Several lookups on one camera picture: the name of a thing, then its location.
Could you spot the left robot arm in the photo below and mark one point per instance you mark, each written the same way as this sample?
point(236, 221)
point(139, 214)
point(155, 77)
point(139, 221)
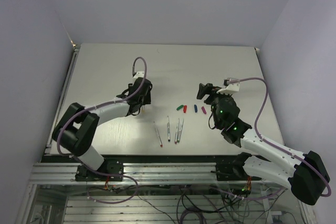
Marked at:
point(77, 127)

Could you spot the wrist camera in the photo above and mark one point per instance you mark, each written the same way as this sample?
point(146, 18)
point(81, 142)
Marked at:
point(138, 74)
point(230, 86)

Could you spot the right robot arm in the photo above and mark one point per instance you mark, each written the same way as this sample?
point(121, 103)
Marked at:
point(303, 173)

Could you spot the aluminium frame rail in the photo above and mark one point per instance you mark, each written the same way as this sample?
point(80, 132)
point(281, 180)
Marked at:
point(143, 173)

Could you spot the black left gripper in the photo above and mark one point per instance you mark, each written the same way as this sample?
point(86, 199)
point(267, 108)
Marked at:
point(147, 99)

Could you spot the white pen, green end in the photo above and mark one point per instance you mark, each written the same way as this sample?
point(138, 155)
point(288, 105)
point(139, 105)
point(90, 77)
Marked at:
point(180, 129)

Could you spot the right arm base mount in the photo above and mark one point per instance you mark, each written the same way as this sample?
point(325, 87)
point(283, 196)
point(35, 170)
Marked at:
point(230, 168)

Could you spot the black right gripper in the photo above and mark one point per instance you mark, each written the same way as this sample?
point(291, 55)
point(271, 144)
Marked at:
point(208, 89)

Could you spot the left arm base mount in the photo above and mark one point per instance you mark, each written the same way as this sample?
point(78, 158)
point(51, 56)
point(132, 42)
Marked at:
point(110, 169)

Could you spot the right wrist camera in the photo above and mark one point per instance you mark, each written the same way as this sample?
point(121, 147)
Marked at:
point(230, 86)

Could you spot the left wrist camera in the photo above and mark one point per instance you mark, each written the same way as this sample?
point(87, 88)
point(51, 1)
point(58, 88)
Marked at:
point(138, 74)

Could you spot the white pen, magenta end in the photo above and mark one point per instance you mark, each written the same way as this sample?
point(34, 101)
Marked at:
point(177, 132)

